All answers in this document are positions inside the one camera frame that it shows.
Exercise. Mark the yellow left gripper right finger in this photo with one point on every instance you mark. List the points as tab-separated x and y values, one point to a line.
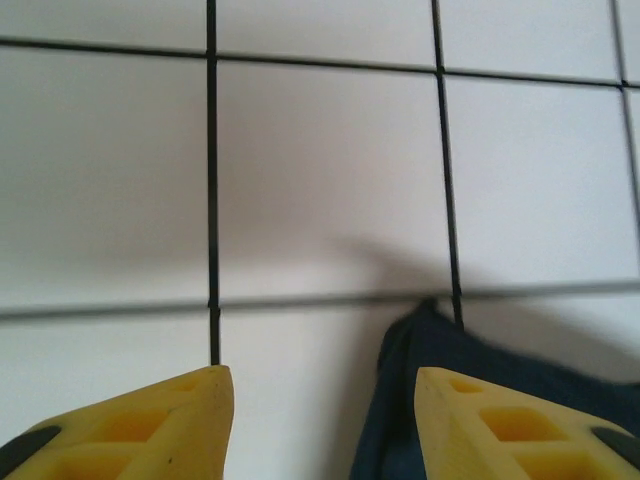
460	430

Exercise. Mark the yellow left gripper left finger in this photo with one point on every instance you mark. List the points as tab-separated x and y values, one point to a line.
190	430

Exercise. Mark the navy blue t-shirt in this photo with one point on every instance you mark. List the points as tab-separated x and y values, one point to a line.
450	350

